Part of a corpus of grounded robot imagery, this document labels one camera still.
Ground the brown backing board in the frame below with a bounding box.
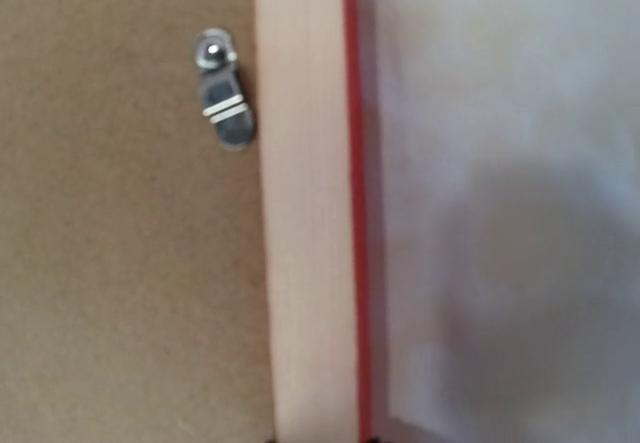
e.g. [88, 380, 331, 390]
[1, 0, 272, 442]

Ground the red wooden picture frame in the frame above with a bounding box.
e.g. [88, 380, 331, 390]
[255, 0, 377, 442]

